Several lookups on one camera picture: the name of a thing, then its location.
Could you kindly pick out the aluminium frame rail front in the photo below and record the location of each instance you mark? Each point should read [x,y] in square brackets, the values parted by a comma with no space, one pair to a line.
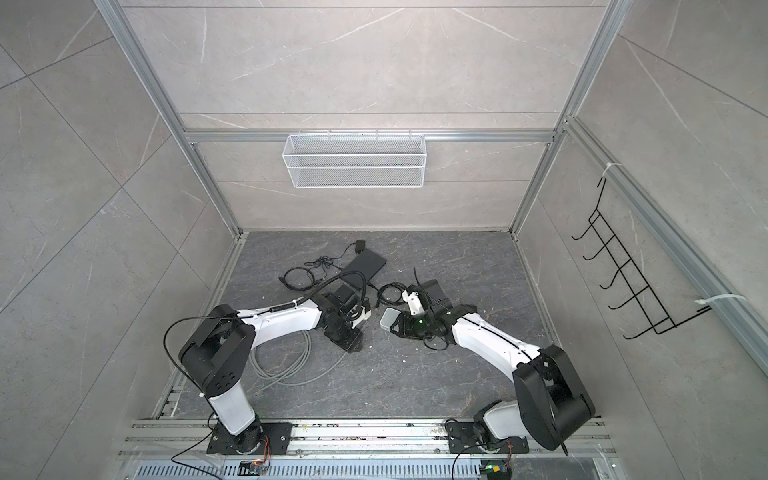
[307,439]

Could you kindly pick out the dark grey network switch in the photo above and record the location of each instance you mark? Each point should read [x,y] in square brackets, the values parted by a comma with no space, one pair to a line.
[362,269]

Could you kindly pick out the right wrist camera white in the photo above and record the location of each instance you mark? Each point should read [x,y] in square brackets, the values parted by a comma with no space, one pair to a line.
[414,303]

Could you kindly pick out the white wire mesh basket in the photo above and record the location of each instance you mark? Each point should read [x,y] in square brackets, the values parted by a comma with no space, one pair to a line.
[347,161]

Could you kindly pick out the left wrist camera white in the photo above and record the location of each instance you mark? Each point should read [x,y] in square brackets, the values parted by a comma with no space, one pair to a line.
[361,314]

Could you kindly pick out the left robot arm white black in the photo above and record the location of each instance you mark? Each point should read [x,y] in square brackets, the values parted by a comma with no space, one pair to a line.
[214,357]

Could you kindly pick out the black wire hook rack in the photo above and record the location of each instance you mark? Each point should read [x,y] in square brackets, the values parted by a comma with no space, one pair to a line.
[641,294]

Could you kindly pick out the black power adapter with cord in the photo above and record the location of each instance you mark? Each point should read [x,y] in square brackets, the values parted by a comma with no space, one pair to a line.
[329,262]

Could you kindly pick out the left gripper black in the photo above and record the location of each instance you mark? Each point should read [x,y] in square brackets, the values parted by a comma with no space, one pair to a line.
[355,343]

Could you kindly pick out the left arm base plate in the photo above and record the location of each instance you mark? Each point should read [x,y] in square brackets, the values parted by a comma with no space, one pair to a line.
[276,438]

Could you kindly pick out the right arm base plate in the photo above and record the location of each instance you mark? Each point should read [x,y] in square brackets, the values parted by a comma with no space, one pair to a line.
[473,437]

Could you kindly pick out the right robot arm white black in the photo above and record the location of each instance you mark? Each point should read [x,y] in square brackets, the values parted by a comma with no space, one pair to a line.
[551,402]

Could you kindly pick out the white rectangular box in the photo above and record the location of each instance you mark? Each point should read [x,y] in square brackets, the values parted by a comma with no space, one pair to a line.
[389,318]

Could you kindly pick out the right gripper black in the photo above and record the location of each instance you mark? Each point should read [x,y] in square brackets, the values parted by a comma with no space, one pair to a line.
[405,329]

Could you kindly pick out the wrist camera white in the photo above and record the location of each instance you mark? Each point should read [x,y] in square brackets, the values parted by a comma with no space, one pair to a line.
[414,303]
[361,314]

